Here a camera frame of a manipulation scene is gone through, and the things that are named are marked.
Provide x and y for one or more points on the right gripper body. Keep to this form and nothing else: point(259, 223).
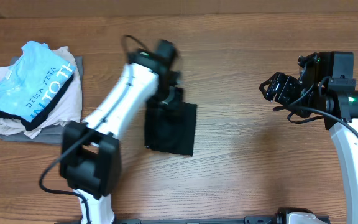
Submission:
point(288, 92)

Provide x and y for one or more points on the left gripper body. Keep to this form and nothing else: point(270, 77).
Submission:
point(174, 99)

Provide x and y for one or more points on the black t-shirt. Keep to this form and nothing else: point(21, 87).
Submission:
point(170, 127)

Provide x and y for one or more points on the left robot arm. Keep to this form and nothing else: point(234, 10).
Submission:
point(91, 160)

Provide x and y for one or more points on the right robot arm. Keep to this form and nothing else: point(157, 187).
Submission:
point(325, 89)

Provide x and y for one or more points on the light blue folded shirt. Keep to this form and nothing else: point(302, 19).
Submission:
point(33, 81)

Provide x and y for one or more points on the beige folded shirt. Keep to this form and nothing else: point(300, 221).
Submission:
point(67, 105)

